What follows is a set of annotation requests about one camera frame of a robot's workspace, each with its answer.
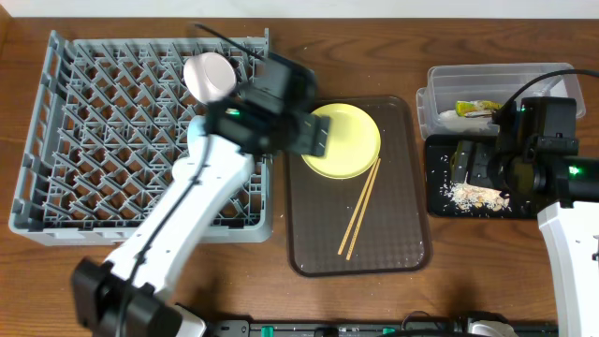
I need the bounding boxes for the white paper napkin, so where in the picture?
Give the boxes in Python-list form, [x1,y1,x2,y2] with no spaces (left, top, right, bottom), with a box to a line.
[439,110,499,135]

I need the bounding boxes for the brown plastic serving tray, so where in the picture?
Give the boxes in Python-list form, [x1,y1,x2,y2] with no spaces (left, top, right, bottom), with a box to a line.
[285,96,431,277]

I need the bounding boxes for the wooden chopstick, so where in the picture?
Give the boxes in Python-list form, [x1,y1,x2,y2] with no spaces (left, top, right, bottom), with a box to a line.
[344,157,382,262]
[336,157,379,256]

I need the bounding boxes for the clear plastic waste bin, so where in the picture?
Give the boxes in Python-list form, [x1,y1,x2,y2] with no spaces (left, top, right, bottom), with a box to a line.
[416,63,573,139]

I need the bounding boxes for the grey plastic dishwasher rack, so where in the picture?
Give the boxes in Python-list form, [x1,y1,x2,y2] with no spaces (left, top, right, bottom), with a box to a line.
[8,33,270,246]

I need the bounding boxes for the pink white bowl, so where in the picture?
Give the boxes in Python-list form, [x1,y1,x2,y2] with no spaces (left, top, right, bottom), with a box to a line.
[183,52,237,104]

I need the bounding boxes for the rice food scraps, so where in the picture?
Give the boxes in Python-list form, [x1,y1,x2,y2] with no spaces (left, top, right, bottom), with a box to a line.
[440,183,510,212]

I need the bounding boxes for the yellow round plate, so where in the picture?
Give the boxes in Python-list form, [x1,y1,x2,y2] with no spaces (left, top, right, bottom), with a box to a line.
[302,103,382,180]

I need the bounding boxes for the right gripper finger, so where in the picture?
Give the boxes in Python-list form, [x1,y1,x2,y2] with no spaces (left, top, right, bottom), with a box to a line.
[450,140,471,183]
[467,141,498,187]

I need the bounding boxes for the right wooden chopstick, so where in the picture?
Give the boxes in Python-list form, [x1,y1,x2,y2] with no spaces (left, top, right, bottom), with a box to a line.
[344,157,382,262]

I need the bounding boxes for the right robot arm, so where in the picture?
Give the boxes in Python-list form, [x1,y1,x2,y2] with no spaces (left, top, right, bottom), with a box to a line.
[451,96,598,336]

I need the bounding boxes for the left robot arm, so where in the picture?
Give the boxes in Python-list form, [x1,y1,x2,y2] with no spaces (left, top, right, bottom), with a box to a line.
[71,52,330,336]

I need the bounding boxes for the left wooden chopstick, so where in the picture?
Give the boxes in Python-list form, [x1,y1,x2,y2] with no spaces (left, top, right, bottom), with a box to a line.
[336,157,379,256]

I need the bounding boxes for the green snack wrapper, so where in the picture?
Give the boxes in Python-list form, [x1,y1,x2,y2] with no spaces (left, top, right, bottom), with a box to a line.
[455,100,503,118]

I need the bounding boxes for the black rectangular tray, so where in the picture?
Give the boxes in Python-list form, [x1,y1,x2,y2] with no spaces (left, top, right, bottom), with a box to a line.
[424,134,560,220]

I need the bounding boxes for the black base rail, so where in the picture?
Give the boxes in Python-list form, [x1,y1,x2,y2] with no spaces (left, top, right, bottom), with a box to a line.
[205,318,561,337]

